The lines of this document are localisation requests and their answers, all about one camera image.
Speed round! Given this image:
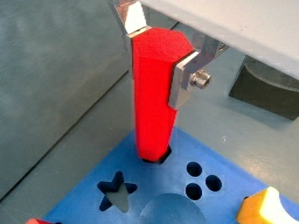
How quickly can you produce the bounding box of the blue shape sorter board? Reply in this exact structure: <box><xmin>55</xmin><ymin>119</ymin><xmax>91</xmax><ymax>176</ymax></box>
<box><xmin>44</xmin><ymin>129</ymin><xmax>299</xmax><ymax>224</ymax></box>

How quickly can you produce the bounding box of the yellow notched block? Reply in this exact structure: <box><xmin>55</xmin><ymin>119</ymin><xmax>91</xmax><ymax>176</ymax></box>
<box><xmin>237</xmin><ymin>186</ymin><xmax>299</xmax><ymax>224</ymax></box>

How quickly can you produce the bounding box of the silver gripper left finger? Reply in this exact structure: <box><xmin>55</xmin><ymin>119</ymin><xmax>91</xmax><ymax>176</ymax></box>
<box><xmin>112</xmin><ymin>0</ymin><xmax>150</xmax><ymax>38</ymax></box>

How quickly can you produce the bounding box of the red rounded block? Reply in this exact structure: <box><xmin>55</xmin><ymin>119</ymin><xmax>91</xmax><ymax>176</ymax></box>
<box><xmin>24</xmin><ymin>219</ymin><xmax>54</xmax><ymax>224</ymax></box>

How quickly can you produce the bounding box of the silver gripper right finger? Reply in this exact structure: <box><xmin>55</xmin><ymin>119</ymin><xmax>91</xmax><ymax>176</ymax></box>
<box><xmin>168</xmin><ymin>31</ymin><xmax>230</xmax><ymax>109</ymax></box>

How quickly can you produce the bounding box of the red hexagon peg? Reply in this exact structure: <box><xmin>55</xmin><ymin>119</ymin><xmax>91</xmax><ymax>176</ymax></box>
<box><xmin>132</xmin><ymin>28</ymin><xmax>193</xmax><ymax>163</ymax></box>

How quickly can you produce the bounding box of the black curved holder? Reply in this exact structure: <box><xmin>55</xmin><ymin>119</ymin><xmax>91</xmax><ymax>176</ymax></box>
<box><xmin>229</xmin><ymin>56</ymin><xmax>299</xmax><ymax>121</ymax></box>

